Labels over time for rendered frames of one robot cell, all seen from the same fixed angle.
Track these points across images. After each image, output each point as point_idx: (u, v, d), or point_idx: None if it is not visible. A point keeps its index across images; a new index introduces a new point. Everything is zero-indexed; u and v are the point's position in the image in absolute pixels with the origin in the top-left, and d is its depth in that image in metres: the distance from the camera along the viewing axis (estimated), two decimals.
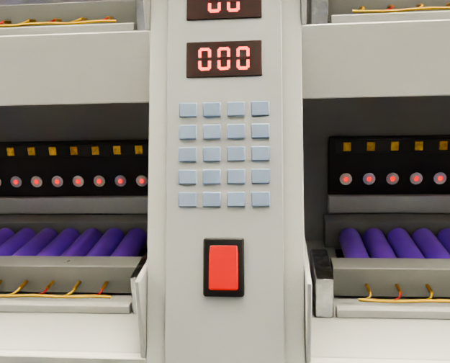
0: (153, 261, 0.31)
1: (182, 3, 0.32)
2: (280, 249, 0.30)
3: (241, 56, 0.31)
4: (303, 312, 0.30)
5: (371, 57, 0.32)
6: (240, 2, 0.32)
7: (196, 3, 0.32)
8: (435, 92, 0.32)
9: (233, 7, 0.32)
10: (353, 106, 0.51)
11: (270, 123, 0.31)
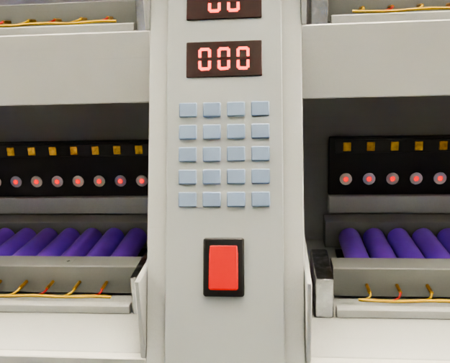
0: (153, 261, 0.31)
1: (182, 3, 0.32)
2: (280, 249, 0.30)
3: (241, 56, 0.31)
4: (303, 312, 0.30)
5: (371, 57, 0.32)
6: (240, 2, 0.32)
7: (196, 3, 0.32)
8: (435, 92, 0.32)
9: (233, 7, 0.32)
10: (353, 106, 0.51)
11: (270, 123, 0.31)
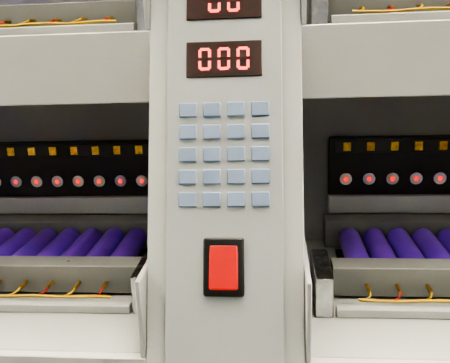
0: (153, 261, 0.31)
1: (182, 3, 0.32)
2: (280, 249, 0.30)
3: (241, 56, 0.31)
4: (303, 312, 0.30)
5: (371, 57, 0.32)
6: (240, 2, 0.32)
7: (196, 3, 0.32)
8: (435, 92, 0.32)
9: (233, 7, 0.32)
10: (353, 106, 0.51)
11: (270, 123, 0.31)
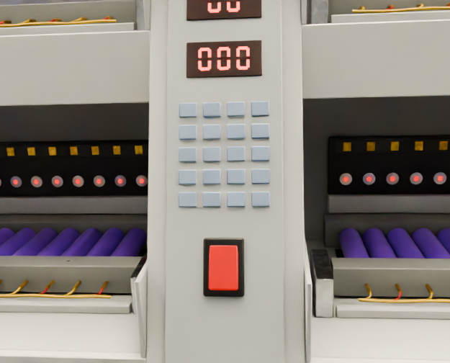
0: (153, 261, 0.31)
1: (182, 3, 0.32)
2: (280, 249, 0.30)
3: (241, 56, 0.31)
4: (303, 312, 0.30)
5: (371, 57, 0.32)
6: (240, 2, 0.32)
7: (196, 3, 0.32)
8: (435, 92, 0.32)
9: (233, 7, 0.32)
10: (353, 106, 0.51)
11: (270, 123, 0.31)
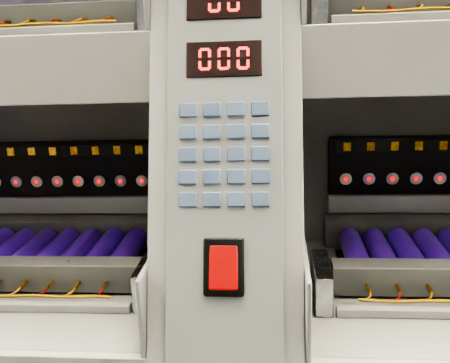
0: (153, 261, 0.31)
1: (182, 3, 0.32)
2: (280, 249, 0.30)
3: (241, 56, 0.31)
4: (303, 312, 0.30)
5: (371, 57, 0.32)
6: (240, 2, 0.32)
7: (196, 3, 0.32)
8: (435, 92, 0.32)
9: (233, 7, 0.32)
10: (353, 106, 0.51)
11: (270, 123, 0.31)
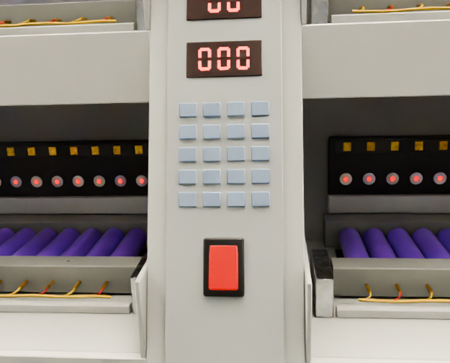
0: (153, 261, 0.31)
1: (182, 3, 0.32)
2: (280, 249, 0.30)
3: (241, 56, 0.31)
4: (303, 312, 0.30)
5: (371, 57, 0.32)
6: (240, 2, 0.32)
7: (196, 3, 0.32)
8: (435, 92, 0.32)
9: (233, 7, 0.32)
10: (353, 106, 0.51)
11: (270, 123, 0.31)
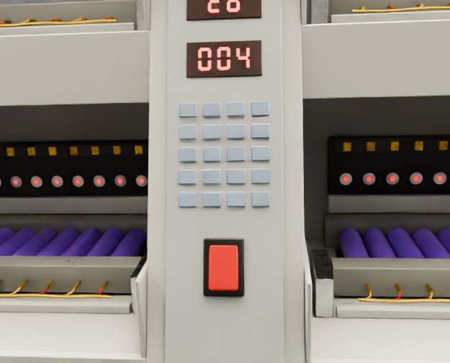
0: (153, 261, 0.31)
1: (182, 3, 0.32)
2: (280, 249, 0.30)
3: (241, 56, 0.31)
4: (303, 312, 0.30)
5: (371, 57, 0.32)
6: (240, 2, 0.32)
7: (196, 3, 0.32)
8: (435, 92, 0.32)
9: (233, 7, 0.32)
10: (353, 106, 0.51)
11: (270, 123, 0.31)
